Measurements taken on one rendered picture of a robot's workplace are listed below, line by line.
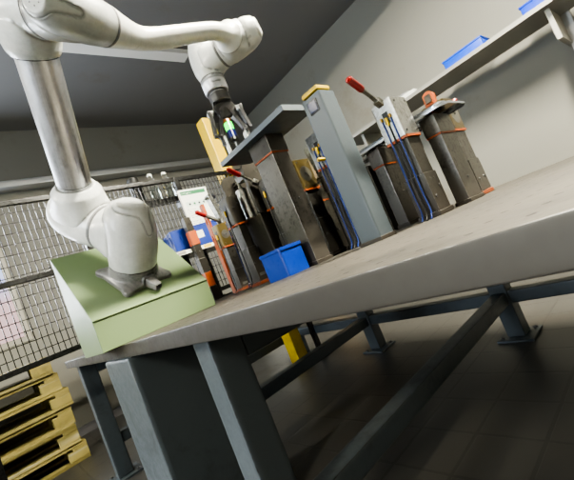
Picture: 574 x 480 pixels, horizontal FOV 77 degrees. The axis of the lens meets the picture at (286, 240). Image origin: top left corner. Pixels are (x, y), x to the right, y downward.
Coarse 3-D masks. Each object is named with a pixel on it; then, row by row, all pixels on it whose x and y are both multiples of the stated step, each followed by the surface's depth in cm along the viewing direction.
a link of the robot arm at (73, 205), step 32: (0, 0) 80; (0, 32) 85; (32, 32) 84; (32, 64) 90; (32, 96) 94; (64, 96) 98; (64, 128) 101; (64, 160) 106; (64, 192) 112; (96, 192) 116; (64, 224) 116
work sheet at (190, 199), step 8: (176, 192) 237; (184, 192) 240; (192, 192) 244; (200, 192) 248; (184, 200) 238; (192, 200) 242; (200, 200) 246; (184, 208) 236; (192, 208) 240; (208, 208) 248; (192, 216) 238; (200, 216) 242; (192, 224) 237
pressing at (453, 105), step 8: (440, 104) 104; (448, 104) 110; (456, 104) 114; (464, 104) 114; (424, 112) 107; (432, 112) 113; (440, 112) 117; (448, 112) 119; (416, 120) 114; (376, 144) 120; (384, 144) 128; (360, 152) 125; (320, 184) 155
